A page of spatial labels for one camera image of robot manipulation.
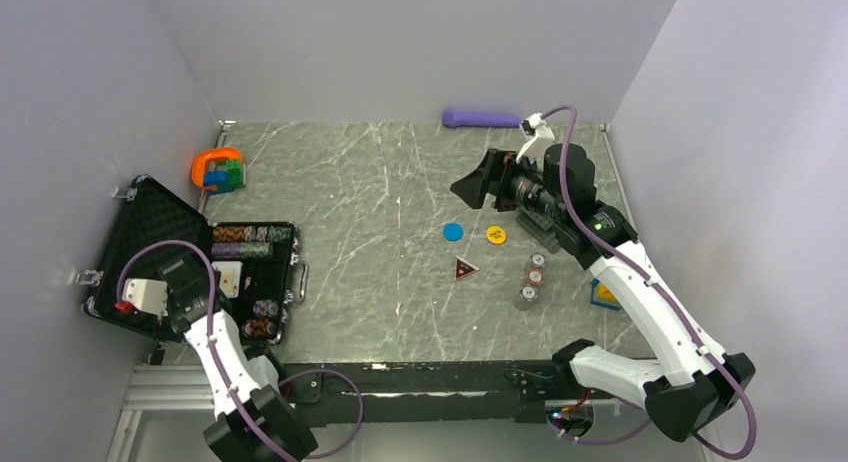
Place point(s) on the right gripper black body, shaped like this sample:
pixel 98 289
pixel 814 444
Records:
pixel 521 185

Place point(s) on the brown red chip stack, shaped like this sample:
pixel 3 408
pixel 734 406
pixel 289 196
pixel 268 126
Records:
pixel 534 276

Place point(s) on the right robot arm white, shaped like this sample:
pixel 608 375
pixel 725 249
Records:
pixel 692 380

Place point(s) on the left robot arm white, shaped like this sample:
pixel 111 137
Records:
pixel 253 422

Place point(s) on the blue round dealer button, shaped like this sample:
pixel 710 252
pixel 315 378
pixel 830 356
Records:
pixel 453 232

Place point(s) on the yellow round dealer button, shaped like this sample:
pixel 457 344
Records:
pixel 496 235

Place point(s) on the dark grey building plate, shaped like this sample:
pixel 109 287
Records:
pixel 540 228

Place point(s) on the purple cylinder tube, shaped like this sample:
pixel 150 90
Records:
pixel 453 118

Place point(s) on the red triangle all-in marker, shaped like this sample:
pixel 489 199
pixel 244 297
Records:
pixel 463 268

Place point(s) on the blue yellow toy tile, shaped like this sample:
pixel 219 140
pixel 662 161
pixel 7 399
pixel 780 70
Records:
pixel 601 296

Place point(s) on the blue green chip stack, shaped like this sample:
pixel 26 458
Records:
pixel 278 234

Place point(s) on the black poker chip case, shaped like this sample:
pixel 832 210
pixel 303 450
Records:
pixel 153 228

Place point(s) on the yellow green chip stack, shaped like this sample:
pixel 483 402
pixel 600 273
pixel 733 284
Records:
pixel 255 250

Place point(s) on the orange black chip stack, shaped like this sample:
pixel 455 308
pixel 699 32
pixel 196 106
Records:
pixel 229 234

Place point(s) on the playing card deck ace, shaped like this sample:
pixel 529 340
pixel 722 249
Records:
pixel 229 277

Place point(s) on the purple black chip stack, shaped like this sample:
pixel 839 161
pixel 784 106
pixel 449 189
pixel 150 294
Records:
pixel 226 250

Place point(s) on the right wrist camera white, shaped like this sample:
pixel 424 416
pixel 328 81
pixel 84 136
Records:
pixel 538 137

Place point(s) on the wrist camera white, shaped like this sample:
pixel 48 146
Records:
pixel 538 137
pixel 143 296

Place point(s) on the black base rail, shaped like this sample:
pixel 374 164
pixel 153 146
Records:
pixel 522 391

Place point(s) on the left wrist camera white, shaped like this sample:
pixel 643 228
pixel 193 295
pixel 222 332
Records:
pixel 143 296

